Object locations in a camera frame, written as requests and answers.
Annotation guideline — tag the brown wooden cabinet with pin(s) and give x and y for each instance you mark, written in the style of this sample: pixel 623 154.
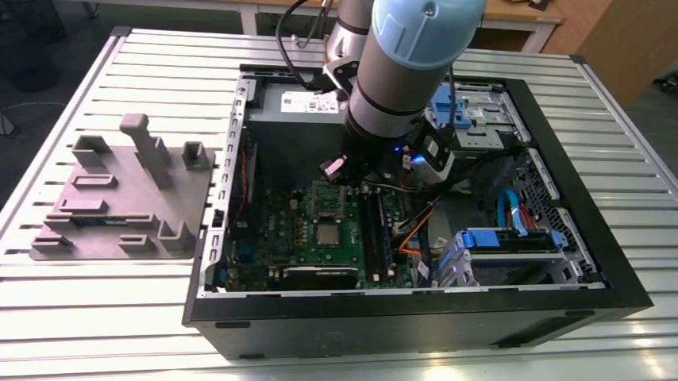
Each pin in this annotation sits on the brown wooden cabinet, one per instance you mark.
pixel 624 39

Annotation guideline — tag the blue board connector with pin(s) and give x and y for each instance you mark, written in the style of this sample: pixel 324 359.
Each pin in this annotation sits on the blue board connector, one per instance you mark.
pixel 247 254

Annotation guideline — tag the wooden desk white frame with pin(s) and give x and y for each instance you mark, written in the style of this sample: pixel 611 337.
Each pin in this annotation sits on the wooden desk white frame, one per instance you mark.
pixel 530 16

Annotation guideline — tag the green motherboard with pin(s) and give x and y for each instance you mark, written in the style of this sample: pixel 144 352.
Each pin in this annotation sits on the green motherboard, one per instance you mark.
pixel 280 238

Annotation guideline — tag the black PC case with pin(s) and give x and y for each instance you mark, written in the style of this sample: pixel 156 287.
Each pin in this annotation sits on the black PC case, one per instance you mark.
pixel 371 329

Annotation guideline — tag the RAM stick on rack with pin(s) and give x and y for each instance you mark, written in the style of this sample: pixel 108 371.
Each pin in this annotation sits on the RAM stick on rack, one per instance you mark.
pixel 100 221

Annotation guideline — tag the grey parts rack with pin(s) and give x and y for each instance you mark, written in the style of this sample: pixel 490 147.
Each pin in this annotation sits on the grey parts rack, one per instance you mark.
pixel 132 198

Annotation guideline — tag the grey power supply unit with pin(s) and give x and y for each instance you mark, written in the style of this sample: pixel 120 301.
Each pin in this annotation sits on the grey power supply unit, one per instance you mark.
pixel 285 139

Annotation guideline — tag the black graphics card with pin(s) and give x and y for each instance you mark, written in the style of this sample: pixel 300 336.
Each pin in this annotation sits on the black graphics card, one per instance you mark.
pixel 318 278

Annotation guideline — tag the black RAM slot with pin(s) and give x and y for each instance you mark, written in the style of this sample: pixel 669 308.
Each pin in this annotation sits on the black RAM slot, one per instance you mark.
pixel 368 234

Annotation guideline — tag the metal disk bay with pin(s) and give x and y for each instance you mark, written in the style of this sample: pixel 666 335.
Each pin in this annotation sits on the metal disk bay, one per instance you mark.
pixel 530 260

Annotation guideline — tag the metal drive cage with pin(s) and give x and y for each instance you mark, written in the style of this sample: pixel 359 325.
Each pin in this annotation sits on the metal drive cage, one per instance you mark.
pixel 482 139

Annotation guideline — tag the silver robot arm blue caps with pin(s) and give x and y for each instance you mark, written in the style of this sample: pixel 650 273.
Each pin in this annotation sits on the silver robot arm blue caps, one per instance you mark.
pixel 391 95

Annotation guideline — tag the hard disk in blue carrier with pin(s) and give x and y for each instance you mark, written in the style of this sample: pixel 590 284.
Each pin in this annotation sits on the hard disk in blue carrier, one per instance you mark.
pixel 484 240

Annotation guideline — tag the installed RAM stick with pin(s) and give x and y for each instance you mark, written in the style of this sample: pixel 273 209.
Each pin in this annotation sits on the installed RAM stick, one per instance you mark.
pixel 386 226

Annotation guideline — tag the blue drive latch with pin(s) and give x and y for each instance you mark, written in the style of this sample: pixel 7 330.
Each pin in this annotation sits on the blue drive latch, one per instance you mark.
pixel 439 109

